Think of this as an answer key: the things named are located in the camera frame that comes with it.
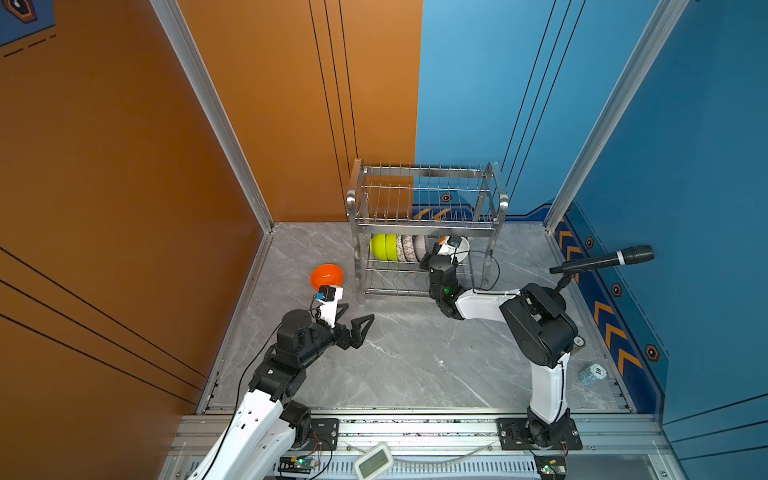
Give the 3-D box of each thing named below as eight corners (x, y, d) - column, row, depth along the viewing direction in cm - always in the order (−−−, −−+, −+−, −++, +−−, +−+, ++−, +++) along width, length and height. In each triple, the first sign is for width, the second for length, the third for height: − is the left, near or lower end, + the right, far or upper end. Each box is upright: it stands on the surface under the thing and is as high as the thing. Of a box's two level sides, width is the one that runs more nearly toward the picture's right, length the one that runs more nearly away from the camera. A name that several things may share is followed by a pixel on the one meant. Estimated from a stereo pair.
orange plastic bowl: (313, 290, 103) (309, 280, 98) (316, 273, 108) (313, 263, 103) (342, 290, 103) (340, 280, 98) (344, 273, 108) (342, 263, 103)
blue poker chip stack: (580, 386, 83) (593, 378, 77) (574, 372, 85) (587, 363, 80) (596, 385, 83) (610, 378, 77) (590, 372, 85) (603, 363, 80)
